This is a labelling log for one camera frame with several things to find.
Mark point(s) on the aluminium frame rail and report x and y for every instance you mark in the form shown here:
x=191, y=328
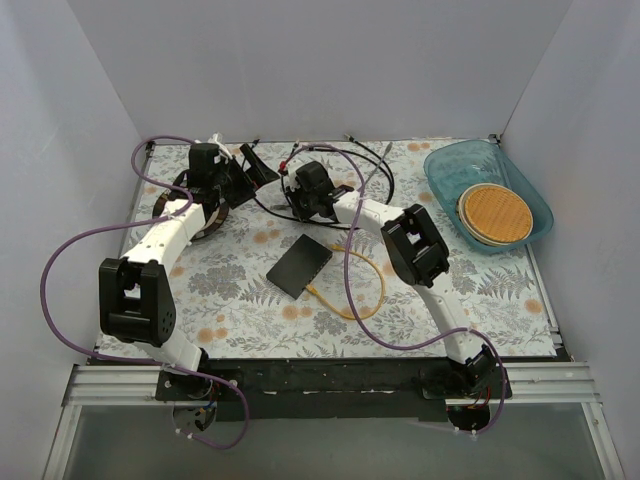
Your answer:
x=526, y=382

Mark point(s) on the round woven bamboo tray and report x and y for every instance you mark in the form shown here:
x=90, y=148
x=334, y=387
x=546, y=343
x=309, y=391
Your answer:
x=494, y=214

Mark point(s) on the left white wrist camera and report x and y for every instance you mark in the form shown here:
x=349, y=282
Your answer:
x=216, y=138

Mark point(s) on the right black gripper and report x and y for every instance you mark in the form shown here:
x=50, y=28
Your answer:
x=293, y=201

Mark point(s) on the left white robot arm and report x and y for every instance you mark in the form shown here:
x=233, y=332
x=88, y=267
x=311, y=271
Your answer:
x=136, y=304

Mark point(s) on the dark rimmed ceramic plate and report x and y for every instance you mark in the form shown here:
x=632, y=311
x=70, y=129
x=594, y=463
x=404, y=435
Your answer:
x=214, y=218

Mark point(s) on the floral table mat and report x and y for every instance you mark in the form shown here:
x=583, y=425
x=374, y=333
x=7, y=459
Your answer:
x=226, y=305

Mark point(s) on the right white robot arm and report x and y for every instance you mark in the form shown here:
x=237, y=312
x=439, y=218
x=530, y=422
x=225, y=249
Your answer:
x=419, y=257

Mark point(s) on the teal plastic basin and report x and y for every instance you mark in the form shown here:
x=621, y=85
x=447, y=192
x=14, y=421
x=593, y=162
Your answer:
x=456, y=170

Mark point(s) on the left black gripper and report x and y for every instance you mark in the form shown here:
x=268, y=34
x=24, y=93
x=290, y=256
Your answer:
x=245, y=175

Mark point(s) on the black network switch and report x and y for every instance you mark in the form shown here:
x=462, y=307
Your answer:
x=298, y=267

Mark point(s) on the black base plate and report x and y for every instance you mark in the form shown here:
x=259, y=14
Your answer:
x=232, y=405

